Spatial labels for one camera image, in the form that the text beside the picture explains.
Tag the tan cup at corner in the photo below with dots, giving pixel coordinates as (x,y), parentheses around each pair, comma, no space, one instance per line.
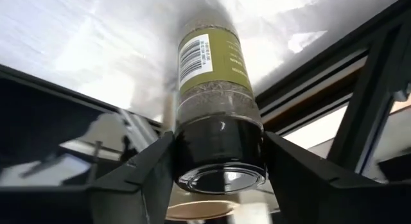
(199,211)

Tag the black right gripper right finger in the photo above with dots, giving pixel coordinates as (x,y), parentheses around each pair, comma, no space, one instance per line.
(321,201)

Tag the black-lid olive-label spice jar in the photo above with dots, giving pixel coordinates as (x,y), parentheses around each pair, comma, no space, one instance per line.
(218,143)

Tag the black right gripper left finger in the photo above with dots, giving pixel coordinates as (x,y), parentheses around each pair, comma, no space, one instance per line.
(128,201)

